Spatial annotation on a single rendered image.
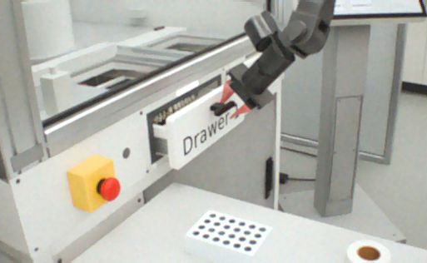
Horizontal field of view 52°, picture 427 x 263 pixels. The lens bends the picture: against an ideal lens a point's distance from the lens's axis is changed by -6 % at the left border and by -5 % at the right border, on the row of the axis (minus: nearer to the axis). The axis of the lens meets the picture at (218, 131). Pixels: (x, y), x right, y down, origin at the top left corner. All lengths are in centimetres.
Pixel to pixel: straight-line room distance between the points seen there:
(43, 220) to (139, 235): 18
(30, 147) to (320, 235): 51
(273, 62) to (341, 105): 105
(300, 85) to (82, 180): 215
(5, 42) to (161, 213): 44
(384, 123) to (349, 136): 71
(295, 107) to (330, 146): 90
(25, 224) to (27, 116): 17
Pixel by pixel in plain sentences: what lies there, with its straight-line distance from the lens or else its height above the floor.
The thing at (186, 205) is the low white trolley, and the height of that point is 76.
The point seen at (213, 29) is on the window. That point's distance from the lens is 111.
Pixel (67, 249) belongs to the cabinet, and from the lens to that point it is 86.
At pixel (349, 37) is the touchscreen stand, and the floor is 87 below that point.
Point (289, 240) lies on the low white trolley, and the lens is 82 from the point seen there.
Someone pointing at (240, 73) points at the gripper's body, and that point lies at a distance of 96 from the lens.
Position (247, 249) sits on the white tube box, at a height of 79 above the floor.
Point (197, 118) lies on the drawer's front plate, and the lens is 95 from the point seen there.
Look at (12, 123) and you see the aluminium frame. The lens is 69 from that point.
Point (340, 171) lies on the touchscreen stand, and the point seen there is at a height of 27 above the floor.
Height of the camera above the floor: 126
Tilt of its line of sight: 24 degrees down
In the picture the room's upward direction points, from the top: 2 degrees counter-clockwise
